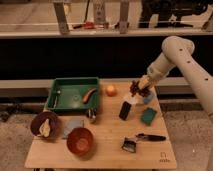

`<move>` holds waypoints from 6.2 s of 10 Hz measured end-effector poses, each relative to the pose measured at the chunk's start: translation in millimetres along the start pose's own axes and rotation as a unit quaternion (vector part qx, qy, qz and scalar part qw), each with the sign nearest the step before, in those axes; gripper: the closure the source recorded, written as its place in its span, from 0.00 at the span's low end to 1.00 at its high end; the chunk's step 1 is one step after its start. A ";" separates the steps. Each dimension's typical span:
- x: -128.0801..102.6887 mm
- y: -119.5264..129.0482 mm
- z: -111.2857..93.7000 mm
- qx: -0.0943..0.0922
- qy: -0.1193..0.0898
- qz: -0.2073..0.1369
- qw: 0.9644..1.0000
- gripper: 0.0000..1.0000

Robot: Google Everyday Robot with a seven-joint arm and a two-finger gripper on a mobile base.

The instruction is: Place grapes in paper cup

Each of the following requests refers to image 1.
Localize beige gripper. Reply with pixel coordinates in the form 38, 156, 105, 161
129, 74, 153, 98

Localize dark red grapes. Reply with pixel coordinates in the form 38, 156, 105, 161
129, 80, 142, 98

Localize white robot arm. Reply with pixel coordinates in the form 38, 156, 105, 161
130, 36, 213, 121

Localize small metal cup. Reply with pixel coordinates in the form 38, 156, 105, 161
87, 109, 97, 123

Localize teal sponge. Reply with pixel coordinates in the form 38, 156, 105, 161
141, 108, 157, 126

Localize black rectangular block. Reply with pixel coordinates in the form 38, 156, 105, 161
119, 101, 131, 120

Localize orange fruit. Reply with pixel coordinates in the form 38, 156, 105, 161
105, 85, 118, 97

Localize wooden table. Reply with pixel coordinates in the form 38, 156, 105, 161
25, 81, 177, 169

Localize green plastic tray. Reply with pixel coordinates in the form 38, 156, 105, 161
46, 77, 100, 113

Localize grey cloth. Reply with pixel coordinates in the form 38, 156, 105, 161
62, 119, 84, 139

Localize orange-red bowl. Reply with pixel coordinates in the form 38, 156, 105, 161
66, 127, 94, 156

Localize yellow banana peel toy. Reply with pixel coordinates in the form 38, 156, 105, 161
39, 119, 51, 137

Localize dark brown plate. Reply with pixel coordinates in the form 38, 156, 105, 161
30, 111, 61, 139

